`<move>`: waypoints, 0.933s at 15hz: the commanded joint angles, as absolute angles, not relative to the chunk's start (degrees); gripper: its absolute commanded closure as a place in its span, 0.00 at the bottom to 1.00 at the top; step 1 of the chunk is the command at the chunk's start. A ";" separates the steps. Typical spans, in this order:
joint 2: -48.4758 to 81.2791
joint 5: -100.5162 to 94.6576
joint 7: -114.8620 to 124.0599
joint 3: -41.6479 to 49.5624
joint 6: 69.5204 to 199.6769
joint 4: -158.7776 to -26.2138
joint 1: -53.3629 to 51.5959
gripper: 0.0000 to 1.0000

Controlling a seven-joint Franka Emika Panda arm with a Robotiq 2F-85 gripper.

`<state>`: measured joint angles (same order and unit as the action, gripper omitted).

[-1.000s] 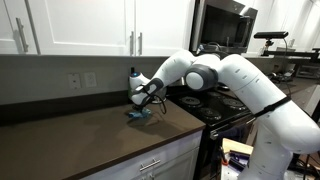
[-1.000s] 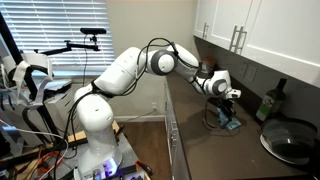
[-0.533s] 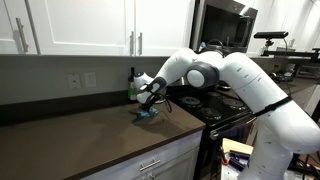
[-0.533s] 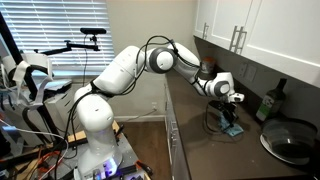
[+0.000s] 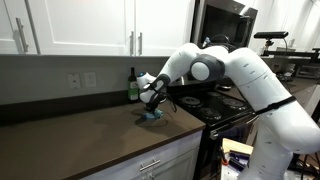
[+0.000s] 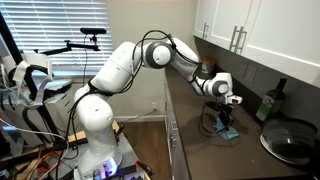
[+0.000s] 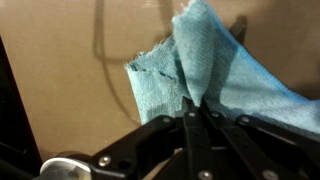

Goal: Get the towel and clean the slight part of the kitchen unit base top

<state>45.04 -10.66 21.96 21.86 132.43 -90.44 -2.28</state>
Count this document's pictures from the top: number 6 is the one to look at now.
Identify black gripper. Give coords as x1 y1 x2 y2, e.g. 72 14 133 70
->
214 102 236 133

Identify blue cloth towel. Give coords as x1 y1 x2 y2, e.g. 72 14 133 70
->
213 116 241 141

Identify metal robot base platform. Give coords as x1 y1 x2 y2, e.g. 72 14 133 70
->
49 119 153 180

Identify white base cabinet unit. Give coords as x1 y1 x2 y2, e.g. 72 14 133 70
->
164 69 193 180

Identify dark green glass bottle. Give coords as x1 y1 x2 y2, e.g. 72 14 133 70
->
255 78 288 122

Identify black pan with glass lid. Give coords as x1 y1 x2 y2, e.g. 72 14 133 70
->
259 117 319 166

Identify wide white upper cabinet door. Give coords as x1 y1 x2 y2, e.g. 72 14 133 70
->
209 0 263 51

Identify narrow white upper cabinet door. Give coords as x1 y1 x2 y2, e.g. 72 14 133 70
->
194 0 219 40

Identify white window blinds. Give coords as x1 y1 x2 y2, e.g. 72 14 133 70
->
0 0 116 76

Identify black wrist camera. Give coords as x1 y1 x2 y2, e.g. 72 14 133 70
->
204 99 223 113

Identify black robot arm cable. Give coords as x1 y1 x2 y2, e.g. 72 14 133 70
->
131 29 242 148

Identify silver drawer handle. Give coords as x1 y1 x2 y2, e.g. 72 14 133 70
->
170 121 179 134

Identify white wall switch plate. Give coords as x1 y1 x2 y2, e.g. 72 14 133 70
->
238 62 249 78

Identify white wall outlet plate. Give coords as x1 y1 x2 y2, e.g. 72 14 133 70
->
245 64 258 83

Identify silver base cabinet door handle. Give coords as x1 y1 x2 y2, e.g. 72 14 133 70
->
170 137 179 163

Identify silver upper cabinet handle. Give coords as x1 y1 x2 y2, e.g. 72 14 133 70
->
202 22 210 41
237 28 248 55
229 25 240 53

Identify thin grey wall cord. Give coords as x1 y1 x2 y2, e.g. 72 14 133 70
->
113 109 157 123

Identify orange handled tool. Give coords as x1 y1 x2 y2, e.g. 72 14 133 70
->
134 159 154 177

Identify black stereo camera bar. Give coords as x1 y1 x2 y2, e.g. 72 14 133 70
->
79 27 108 36

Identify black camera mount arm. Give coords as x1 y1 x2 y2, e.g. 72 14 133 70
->
33 34 101 56

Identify orange cable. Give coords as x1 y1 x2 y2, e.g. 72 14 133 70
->
35 150 65 174

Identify black stand with white straps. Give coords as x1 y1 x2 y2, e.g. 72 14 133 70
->
0 52 55 113

